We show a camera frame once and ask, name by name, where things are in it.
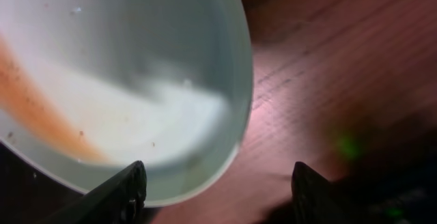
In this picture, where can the light blue plate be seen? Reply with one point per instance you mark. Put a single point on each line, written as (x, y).
(166, 82)

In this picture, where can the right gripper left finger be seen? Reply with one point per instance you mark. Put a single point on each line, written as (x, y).
(120, 199)

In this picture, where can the black round tray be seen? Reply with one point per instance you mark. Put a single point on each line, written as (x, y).
(28, 196)

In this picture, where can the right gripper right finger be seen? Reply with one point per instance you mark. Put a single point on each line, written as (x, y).
(317, 201)

